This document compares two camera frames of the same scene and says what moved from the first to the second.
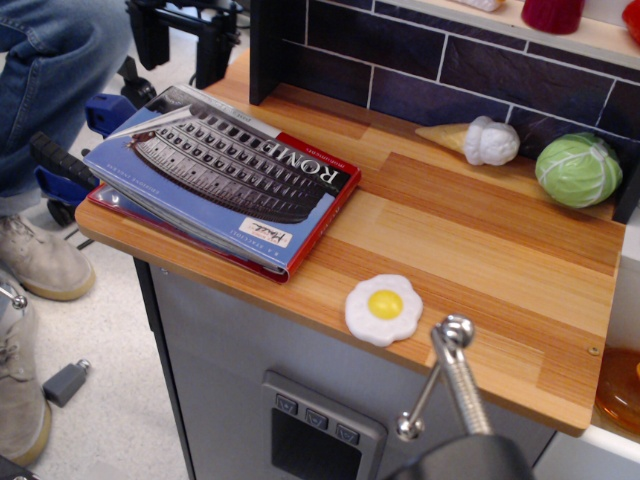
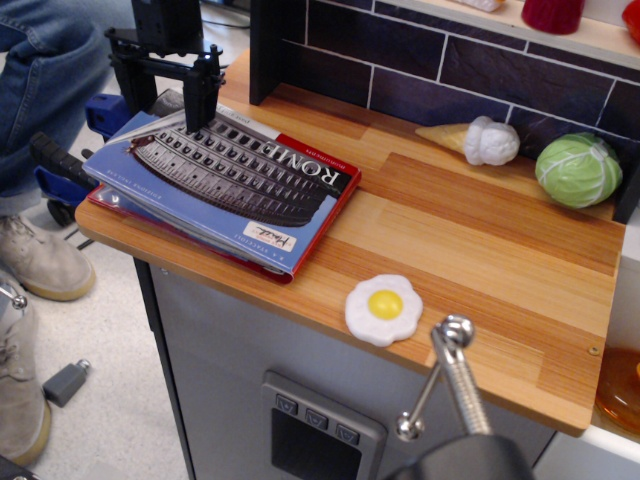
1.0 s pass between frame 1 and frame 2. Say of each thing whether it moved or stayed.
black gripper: moved
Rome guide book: stayed
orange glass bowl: stayed
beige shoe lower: stayed
